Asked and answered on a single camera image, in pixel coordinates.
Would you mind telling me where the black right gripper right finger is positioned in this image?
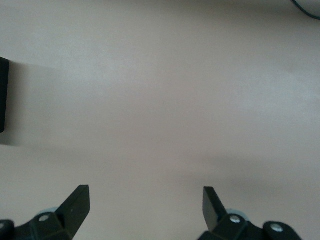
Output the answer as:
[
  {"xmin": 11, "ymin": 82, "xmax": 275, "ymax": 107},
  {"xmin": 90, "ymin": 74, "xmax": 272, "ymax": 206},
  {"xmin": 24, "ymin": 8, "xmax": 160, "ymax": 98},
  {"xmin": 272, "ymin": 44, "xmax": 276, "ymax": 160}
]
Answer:
[{"xmin": 198, "ymin": 186, "xmax": 302, "ymax": 240}]

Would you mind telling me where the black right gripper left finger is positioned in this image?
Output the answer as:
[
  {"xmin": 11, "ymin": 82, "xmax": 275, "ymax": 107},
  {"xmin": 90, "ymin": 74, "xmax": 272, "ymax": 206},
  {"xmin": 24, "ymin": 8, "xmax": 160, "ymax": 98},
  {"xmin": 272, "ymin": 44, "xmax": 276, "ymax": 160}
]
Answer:
[{"xmin": 0, "ymin": 184, "xmax": 91, "ymax": 240}]

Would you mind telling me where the black rectangular plastic tray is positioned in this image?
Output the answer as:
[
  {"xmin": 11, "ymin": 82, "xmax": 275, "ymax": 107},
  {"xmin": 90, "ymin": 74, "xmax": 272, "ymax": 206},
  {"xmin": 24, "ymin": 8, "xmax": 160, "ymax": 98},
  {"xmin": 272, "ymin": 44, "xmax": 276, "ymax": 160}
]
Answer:
[{"xmin": 0, "ymin": 56, "xmax": 11, "ymax": 134}]

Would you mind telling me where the black looped cable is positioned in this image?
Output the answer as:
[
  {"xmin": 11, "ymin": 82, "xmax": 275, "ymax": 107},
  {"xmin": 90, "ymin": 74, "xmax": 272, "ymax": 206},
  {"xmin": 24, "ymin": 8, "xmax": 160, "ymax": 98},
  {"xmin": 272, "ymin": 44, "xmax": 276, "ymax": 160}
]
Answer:
[{"xmin": 290, "ymin": 0, "xmax": 320, "ymax": 21}]

